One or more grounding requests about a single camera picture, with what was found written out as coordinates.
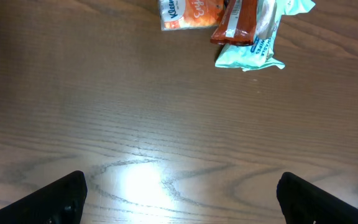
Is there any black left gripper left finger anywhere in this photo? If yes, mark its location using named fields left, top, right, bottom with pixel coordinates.
left=0, top=170, right=88, bottom=224

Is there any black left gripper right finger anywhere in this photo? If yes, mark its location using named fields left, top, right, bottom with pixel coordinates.
left=277, top=172, right=358, bottom=224

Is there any green wet wipes packet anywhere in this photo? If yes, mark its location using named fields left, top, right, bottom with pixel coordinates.
left=215, top=0, right=315, bottom=72

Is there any red snack bar wrapper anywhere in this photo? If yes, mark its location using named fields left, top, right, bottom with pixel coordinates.
left=210, top=0, right=258, bottom=46

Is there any orange Kleenex tissue pack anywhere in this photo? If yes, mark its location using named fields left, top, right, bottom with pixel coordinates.
left=158, top=0, right=225, bottom=30

